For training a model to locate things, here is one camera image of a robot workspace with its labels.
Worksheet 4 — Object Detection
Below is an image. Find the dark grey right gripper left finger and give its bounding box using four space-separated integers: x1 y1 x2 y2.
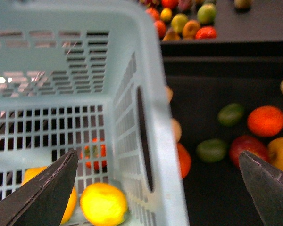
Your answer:
0 149 78 226

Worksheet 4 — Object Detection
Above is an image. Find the green lime upper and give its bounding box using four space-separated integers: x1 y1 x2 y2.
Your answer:
217 103 245 127

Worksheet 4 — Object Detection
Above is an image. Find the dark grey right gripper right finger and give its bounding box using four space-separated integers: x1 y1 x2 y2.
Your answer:
239 151 283 226

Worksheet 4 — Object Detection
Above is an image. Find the large orange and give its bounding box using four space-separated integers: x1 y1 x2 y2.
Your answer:
177 143 192 179

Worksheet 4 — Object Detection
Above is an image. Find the large yellow lemon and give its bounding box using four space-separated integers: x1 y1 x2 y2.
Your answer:
80 182 128 226

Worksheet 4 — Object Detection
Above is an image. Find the large light blue basket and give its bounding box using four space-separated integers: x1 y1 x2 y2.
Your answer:
0 0 189 226

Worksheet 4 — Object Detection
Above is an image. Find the green lime lower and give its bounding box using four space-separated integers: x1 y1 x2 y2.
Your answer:
196 138 228 163

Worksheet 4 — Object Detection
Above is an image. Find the far pink peach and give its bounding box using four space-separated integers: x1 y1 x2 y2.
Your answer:
233 0 253 10

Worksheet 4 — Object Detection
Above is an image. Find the white pear upper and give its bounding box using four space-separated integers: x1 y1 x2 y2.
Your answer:
165 86 174 103

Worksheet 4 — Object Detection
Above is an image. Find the red yellow apple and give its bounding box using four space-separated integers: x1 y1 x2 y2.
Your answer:
229 135 269 169

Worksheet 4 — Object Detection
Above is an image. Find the small orange mandarin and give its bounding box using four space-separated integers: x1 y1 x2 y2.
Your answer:
247 105 283 137

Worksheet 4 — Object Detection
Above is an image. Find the orange yellow fruit centre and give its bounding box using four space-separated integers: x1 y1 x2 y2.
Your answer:
267 137 283 171

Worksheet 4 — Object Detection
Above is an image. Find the green lime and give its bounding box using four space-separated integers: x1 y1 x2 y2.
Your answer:
217 103 245 127
196 138 228 163

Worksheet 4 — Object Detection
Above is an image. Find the white pear lower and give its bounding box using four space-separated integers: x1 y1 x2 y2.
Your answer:
171 118 182 142

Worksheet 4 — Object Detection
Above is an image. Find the black front shelf tray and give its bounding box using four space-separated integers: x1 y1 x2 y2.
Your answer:
164 57 283 226

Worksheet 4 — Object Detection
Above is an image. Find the black shelf tray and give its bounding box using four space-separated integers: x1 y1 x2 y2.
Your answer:
161 0 283 57
164 57 283 226

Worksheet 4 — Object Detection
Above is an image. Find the small yellow lemon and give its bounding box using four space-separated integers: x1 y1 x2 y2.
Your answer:
21 166 77 224

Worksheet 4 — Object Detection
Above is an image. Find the orange persimmon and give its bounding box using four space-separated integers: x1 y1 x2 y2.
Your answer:
80 138 107 171

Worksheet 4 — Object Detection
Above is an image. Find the black far shelf tray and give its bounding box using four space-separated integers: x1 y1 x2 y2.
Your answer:
161 0 283 57

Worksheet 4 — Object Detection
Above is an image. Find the far green apple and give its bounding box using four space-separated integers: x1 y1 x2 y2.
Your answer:
197 3 217 25

